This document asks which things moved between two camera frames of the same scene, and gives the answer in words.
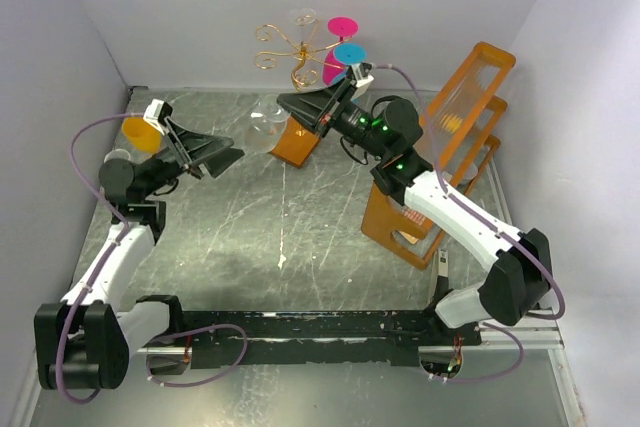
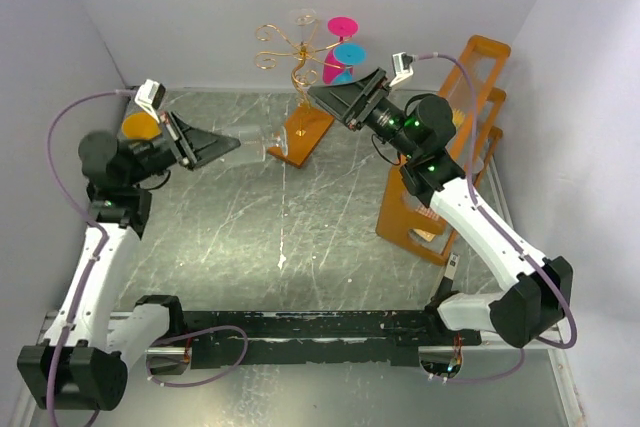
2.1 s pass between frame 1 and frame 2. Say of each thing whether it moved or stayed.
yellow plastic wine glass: stayed
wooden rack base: stayed
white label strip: moved
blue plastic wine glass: stayed
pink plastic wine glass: stayed
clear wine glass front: moved
